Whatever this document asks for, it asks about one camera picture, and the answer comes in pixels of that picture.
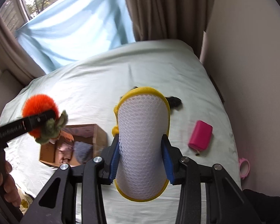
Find orange fluffy pompom toy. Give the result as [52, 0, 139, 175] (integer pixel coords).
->
[21, 94, 68, 145]

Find grey fluffy cloth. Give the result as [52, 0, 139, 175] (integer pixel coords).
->
[73, 141, 93, 164]

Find pink patterned scrunchie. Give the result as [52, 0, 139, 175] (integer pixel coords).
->
[55, 143, 73, 165]

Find pink zip wallet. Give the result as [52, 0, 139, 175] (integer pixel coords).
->
[188, 120, 213, 156]

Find yellow rimmed white mesh pad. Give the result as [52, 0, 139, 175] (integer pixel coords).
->
[112, 87, 170, 202]

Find black scrunchie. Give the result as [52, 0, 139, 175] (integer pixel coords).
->
[166, 96, 182, 109]

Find person's left hand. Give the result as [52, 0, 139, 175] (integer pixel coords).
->
[0, 161, 21, 207]

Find cardboard box with pink lining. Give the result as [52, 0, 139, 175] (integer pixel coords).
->
[39, 124, 108, 167]

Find pink round object on floor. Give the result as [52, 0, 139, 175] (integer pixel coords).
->
[239, 158, 250, 180]

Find beige headboard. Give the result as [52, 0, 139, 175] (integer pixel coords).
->
[0, 70, 24, 116]

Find pale green bed sheet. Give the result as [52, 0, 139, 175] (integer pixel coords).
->
[0, 40, 241, 223]

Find brown left curtain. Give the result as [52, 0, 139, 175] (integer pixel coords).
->
[0, 16, 45, 85]

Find brown curtain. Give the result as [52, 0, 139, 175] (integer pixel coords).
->
[0, 16, 45, 85]
[125, 0, 214, 57]

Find light blue hanging cloth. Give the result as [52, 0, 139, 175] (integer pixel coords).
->
[16, 0, 136, 74]

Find brown right curtain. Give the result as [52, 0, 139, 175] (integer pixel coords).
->
[125, 0, 214, 57]

